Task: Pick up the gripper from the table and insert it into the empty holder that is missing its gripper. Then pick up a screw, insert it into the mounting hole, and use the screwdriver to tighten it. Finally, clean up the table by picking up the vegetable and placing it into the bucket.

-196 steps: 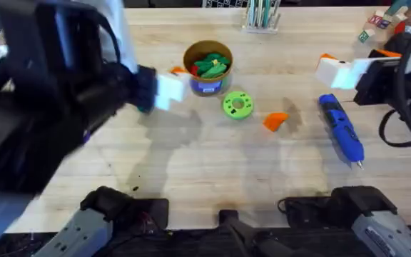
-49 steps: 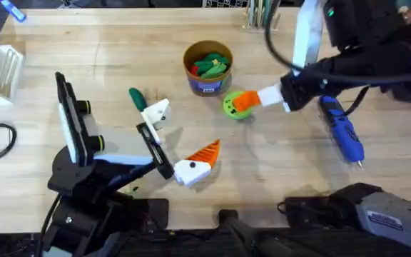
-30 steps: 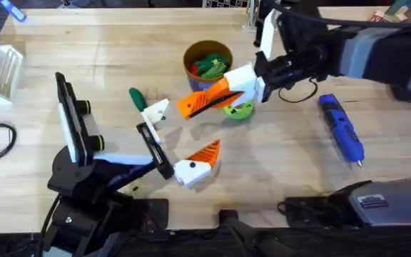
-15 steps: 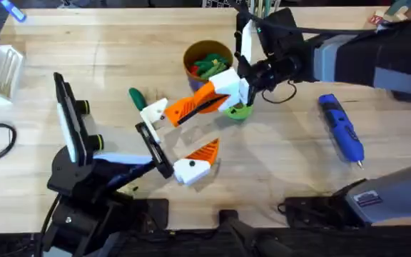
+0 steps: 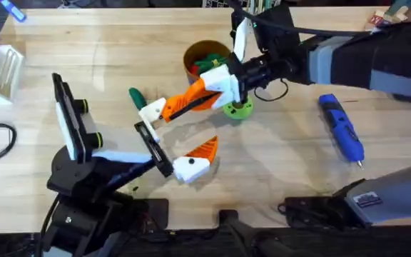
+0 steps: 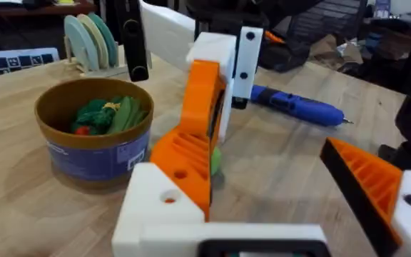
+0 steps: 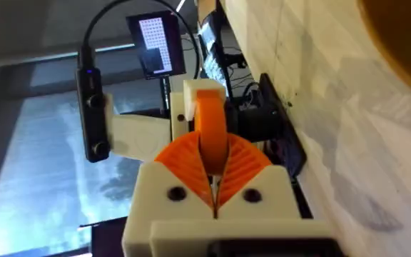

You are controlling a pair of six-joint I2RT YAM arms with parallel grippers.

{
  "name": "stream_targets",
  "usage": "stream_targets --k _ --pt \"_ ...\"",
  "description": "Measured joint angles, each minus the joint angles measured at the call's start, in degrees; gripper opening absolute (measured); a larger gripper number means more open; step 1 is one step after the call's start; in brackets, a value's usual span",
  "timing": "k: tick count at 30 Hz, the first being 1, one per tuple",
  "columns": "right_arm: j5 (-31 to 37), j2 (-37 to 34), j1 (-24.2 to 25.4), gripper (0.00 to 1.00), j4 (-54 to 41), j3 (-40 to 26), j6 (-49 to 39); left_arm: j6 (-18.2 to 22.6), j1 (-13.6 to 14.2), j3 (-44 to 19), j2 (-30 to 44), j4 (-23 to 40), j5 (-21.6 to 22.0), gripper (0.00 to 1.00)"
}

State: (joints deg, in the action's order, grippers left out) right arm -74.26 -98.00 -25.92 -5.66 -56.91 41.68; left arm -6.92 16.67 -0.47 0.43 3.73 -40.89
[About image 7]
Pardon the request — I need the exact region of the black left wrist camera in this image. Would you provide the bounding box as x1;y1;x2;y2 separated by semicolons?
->
76;66;112;163

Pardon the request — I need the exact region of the black camera cable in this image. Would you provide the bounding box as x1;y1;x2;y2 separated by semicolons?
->
78;0;201;80

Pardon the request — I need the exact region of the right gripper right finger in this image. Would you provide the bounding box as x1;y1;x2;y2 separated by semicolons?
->
215;133;301;220

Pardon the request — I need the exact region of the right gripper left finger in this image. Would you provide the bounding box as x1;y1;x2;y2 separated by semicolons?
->
121;131;215;257

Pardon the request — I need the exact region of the black upright flat plate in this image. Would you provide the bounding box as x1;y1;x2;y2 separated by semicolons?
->
126;10;187;81

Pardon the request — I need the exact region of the brown tub with toys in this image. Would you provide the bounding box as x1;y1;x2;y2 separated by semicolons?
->
357;0;411;105

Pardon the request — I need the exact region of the black white marker board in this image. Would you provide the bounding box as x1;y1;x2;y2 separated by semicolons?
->
197;21;228;84

